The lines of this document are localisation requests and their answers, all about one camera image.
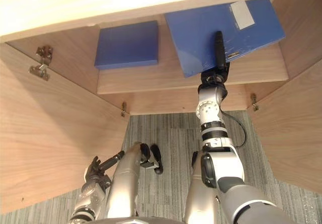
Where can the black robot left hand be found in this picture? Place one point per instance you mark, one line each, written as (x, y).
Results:
(96, 169)

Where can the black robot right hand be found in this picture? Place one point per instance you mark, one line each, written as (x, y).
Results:
(220, 50)

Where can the blue folder with white label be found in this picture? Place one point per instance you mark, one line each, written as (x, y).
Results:
(196, 32)

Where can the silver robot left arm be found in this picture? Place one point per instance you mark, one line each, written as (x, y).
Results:
(88, 196)

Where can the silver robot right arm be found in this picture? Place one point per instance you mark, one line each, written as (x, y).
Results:
(211, 108)

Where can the wooden left cabinet door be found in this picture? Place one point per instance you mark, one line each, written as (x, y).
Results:
(50, 133)

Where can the wooden cabinet door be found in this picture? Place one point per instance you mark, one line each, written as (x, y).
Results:
(50, 133)
(289, 133)

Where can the small metal door hinge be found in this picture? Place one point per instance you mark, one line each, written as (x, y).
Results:
(123, 107)
(254, 100)

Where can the wooden cabinet shelf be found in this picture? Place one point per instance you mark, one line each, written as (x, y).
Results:
(151, 80)

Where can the plain blue folder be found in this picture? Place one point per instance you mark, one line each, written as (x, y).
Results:
(125, 45)

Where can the wooden right cabinet door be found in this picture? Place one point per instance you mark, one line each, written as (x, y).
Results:
(289, 133)

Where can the large metal door hinge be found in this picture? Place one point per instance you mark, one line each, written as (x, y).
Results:
(44, 51)

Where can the wooden office cabinet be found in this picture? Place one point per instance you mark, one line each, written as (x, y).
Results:
(75, 2)

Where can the black robot left foot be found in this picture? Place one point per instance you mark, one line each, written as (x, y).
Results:
(157, 156)

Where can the grey robot torso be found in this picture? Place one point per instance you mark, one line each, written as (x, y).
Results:
(138, 221)

